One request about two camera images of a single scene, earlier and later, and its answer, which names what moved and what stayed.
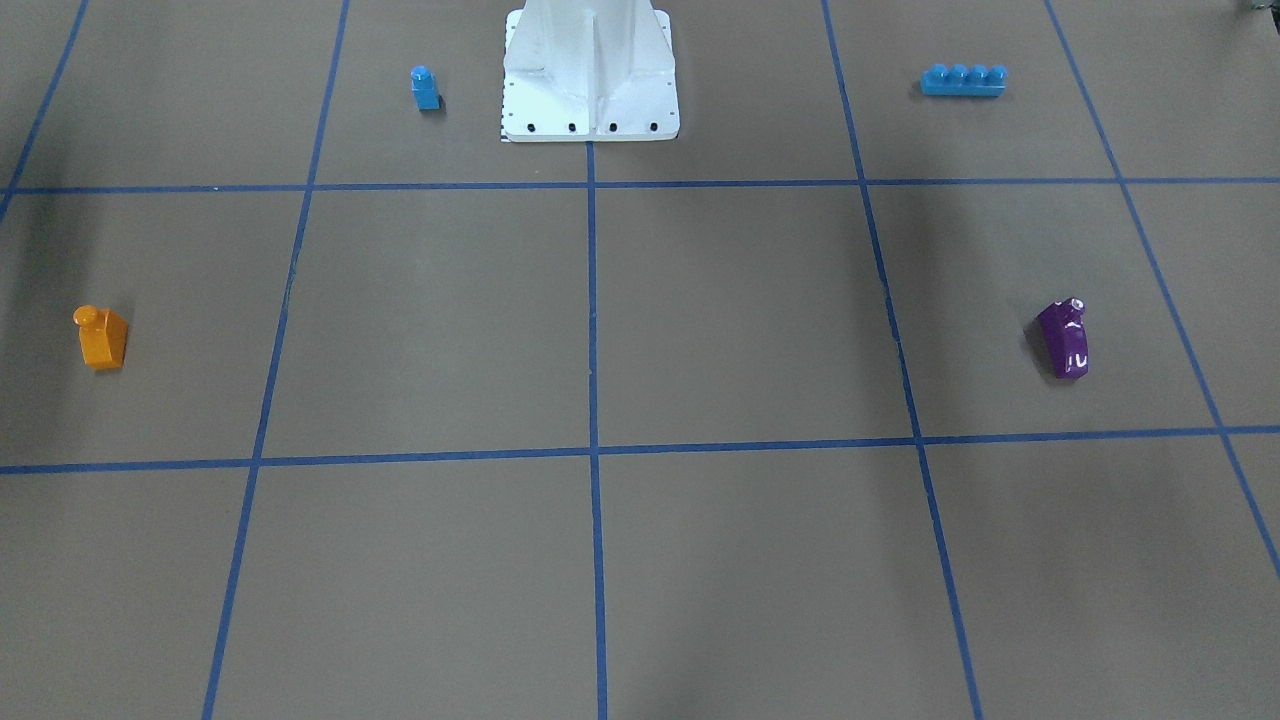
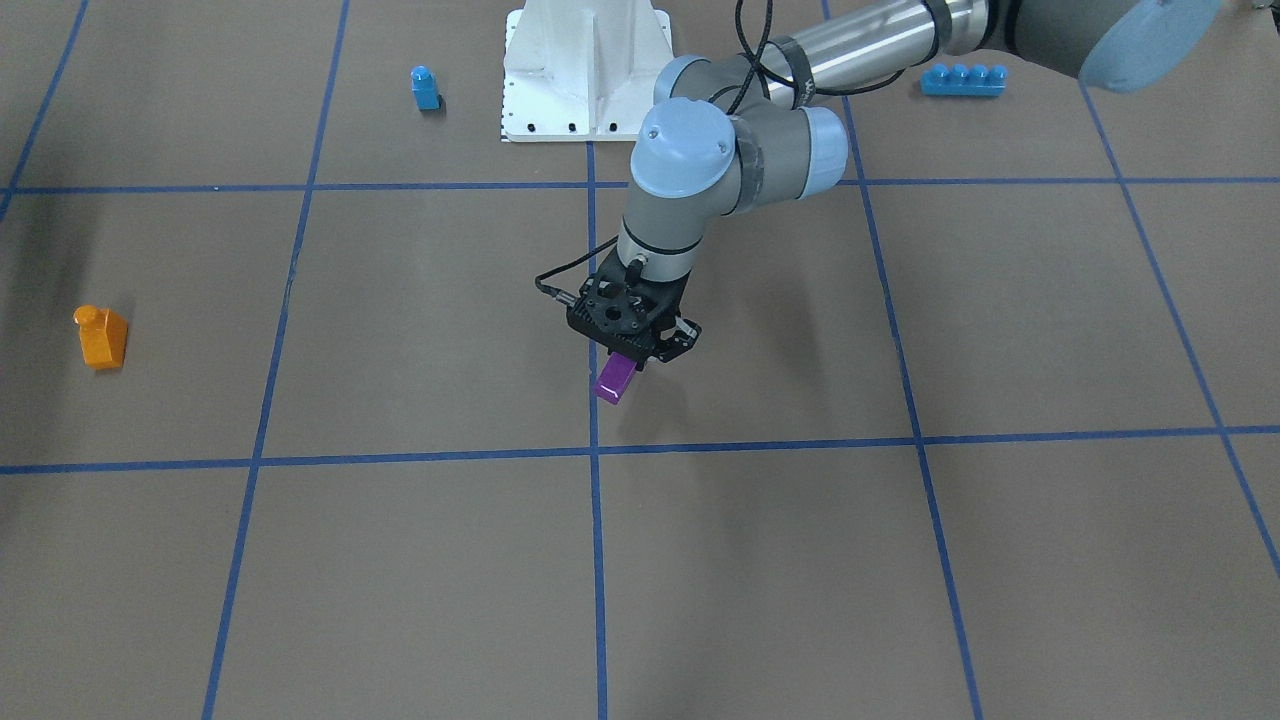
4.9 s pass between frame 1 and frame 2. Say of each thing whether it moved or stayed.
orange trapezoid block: stayed
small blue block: stayed
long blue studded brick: stayed
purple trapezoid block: moved
